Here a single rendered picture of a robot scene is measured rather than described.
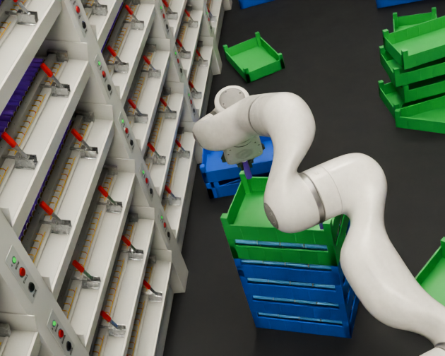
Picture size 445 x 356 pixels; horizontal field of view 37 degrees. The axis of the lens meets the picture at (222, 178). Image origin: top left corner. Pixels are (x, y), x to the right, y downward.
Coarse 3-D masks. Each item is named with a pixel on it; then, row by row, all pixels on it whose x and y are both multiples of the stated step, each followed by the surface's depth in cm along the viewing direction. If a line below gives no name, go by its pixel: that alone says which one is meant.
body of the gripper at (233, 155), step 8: (256, 136) 170; (248, 144) 171; (256, 144) 172; (224, 152) 173; (232, 152) 172; (240, 152) 173; (248, 152) 174; (256, 152) 175; (232, 160) 176; (240, 160) 177
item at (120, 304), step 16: (144, 208) 203; (128, 224) 204; (144, 224) 204; (128, 240) 190; (144, 240) 199; (128, 256) 193; (144, 256) 194; (112, 272) 186; (128, 272) 189; (144, 272) 193; (112, 288) 183; (128, 288) 185; (112, 304) 180; (128, 304) 180; (112, 320) 171; (128, 320) 177; (96, 336) 171; (112, 336) 172; (128, 336) 174; (96, 352) 169; (112, 352) 169
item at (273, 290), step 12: (252, 288) 196; (264, 288) 194; (276, 288) 193; (288, 288) 191; (300, 288) 189; (312, 288) 188; (336, 288) 184; (312, 300) 191; (324, 300) 189; (336, 300) 188
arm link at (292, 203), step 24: (264, 96) 132; (288, 96) 124; (264, 120) 126; (288, 120) 121; (312, 120) 123; (288, 144) 121; (288, 168) 118; (264, 192) 123; (288, 192) 118; (312, 192) 118; (288, 216) 118; (312, 216) 118
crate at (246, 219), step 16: (240, 176) 192; (240, 192) 192; (256, 192) 196; (240, 208) 192; (256, 208) 190; (224, 224) 181; (240, 224) 187; (256, 224) 185; (336, 224) 175; (256, 240) 181; (272, 240) 179; (288, 240) 177; (304, 240) 175; (320, 240) 173
